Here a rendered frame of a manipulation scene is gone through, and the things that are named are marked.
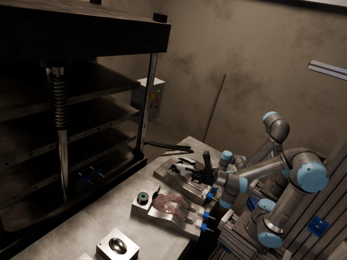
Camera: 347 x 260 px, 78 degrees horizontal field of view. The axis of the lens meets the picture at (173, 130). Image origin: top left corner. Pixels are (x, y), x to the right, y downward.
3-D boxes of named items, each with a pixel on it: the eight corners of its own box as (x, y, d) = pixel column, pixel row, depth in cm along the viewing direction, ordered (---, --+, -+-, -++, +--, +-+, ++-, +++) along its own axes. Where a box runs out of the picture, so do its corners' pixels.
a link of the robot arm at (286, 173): (280, 187, 159) (288, 174, 152) (271, 175, 171) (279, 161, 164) (295, 189, 161) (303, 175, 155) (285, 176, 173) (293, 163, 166)
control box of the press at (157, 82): (146, 189, 283) (168, 82, 211) (130, 202, 259) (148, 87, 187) (134, 181, 291) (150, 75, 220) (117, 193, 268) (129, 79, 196)
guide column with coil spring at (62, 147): (73, 228, 172) (66, 66, 109) (66, 232, 168) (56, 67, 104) (68, 224, 174) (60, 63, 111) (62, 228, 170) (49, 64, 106)
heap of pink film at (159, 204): (190, 205, 164) (192, 197, 160) (184, 223, 148) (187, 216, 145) (158, 193, 168) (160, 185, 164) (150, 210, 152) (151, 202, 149)
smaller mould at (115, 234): (138, 254, 130) (139, 247, 127) (120, 275, 119) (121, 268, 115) (115, 233, 138) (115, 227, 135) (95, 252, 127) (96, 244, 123)
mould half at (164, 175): (214, 190, 192) (219, 179, 185) (201, 207, 171) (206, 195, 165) (169, 163, 212) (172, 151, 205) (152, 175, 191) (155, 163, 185)
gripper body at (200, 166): (189, 181, 108) (213, 189, 106) (193, 166, 105) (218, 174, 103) (191, 173, 115) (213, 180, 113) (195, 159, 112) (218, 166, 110)
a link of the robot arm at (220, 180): (226, 177, 102) (226, 168, 110) (217, 174, 103) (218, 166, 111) (222, 190, 105) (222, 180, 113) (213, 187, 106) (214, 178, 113)
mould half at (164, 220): (203, 212, 168) (207, 202, 162) (197, 241, 145) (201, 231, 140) (144, 189, 175) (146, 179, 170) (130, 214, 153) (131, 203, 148)
